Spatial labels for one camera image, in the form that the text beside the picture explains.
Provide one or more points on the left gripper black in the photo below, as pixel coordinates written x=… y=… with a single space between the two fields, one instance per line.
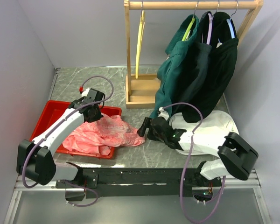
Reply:
x=97 y=117

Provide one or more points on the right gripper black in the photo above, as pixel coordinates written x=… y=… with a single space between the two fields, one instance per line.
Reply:
x=141 y=131

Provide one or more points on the pink patterned shorts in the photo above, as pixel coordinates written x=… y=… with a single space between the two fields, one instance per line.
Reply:
x=100 y=136

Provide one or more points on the yellow clothes hanger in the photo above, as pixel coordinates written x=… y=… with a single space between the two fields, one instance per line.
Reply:
x=139 y=42

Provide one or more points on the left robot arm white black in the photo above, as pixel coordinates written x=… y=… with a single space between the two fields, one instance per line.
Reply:
x=35 y=158

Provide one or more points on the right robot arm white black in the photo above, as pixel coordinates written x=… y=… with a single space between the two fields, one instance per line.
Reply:
x=235 y=157

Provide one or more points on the dark grey shorts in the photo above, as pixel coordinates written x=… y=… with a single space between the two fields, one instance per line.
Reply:
x=195 y=65

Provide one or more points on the lime green hanger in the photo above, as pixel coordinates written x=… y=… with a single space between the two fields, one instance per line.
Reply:
x=188 y=30

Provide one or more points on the teal green shorts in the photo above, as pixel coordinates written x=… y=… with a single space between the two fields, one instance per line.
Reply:
x=171 y=68

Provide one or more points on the black shorts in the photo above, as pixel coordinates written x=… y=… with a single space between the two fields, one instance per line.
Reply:
x=222 y=61

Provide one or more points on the lilac hanger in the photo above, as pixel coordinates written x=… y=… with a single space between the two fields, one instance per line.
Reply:
x=209 y=29

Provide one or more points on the light blue hanger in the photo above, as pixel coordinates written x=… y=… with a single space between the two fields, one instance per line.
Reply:
x=231 y=28

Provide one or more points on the wooden clothes rack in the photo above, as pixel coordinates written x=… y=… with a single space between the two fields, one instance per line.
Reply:
x=140 y=93

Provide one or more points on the red plastic tray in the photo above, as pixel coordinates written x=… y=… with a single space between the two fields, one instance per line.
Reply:
x=53 y=110

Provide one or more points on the white cloth basket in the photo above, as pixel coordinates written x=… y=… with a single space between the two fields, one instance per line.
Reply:
x=208 y=136

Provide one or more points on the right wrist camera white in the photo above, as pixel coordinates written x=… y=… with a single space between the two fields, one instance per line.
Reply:
x=163 y=113

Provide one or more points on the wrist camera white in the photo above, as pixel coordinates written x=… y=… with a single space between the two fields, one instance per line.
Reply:
x=83 y=91
x=163 y=113

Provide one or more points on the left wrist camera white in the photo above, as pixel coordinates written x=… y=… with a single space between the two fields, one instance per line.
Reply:
x=83 y=91

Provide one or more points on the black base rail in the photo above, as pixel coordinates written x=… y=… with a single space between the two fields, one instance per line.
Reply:
x=106 y=182

